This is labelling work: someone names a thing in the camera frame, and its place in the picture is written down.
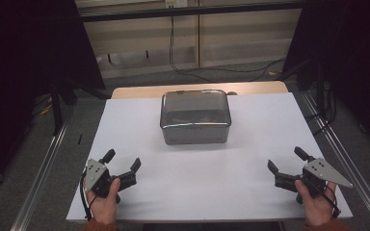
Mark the black stand leg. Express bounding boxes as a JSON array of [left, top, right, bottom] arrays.
[[49, 76, 79, 137]]

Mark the black horizontal bar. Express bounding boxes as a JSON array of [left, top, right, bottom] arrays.
[[80, 1, 306, 23]]

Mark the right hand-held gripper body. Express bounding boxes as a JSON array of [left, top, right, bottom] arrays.
[[274, 157, 355, 194]]

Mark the black curtain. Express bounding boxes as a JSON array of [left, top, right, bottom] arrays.
[[0, 0, 107, 197], [281, 0, 370, 157]]

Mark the grey plastic box with lid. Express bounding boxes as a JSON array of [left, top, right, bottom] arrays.
[[159, 89, 232, 146]]

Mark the white wall outlet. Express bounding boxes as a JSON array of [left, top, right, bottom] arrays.
[[165, 0, 189, 10]]

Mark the person's left hand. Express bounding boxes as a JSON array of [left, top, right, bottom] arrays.
[[86, 177, 122, 225]]

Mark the black cable on floor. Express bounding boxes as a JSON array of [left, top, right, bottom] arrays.
[[168, 15, 287, 83]]

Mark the white table cover sheet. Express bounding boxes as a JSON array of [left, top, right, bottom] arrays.
[[66, 91, 354, 223]]

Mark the black stand with cables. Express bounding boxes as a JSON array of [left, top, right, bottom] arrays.
[[296, 60, 339, 137]]

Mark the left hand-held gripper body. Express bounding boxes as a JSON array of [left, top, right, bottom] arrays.
[[83, 158, 139, 205]]

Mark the person's right hand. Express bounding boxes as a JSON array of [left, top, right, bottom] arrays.
[[294, 179, 337, 227]]

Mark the yellow cable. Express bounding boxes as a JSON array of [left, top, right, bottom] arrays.
[[40, 95, 54, 117]]

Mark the right hand-held gripper black cable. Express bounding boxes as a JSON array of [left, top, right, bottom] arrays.
[[302, 177, 342, 219]]

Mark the metal floor rail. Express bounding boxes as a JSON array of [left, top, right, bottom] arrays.
[[301, 90, 370, 231], [9, 110, 75, 231]]

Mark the hand-held gripper black cable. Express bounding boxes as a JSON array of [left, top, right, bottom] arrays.
[[302, 177, 342, 219], [79, 171, 99, 222]]

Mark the left hand-held gripper black cable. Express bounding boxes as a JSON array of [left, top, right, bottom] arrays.
[[79, 171, 99, 222]]

